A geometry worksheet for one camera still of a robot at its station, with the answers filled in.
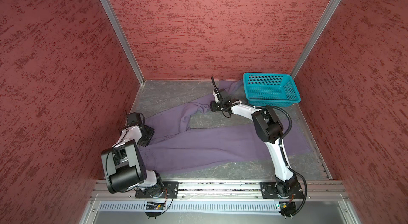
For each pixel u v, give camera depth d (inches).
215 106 37.4
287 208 28.0
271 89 46.2
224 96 33.4
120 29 35.7
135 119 28.4
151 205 28.6
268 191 29.2
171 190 27.5
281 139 23.5
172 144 35.0
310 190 30.2
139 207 27.9
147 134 31.9
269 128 23.4
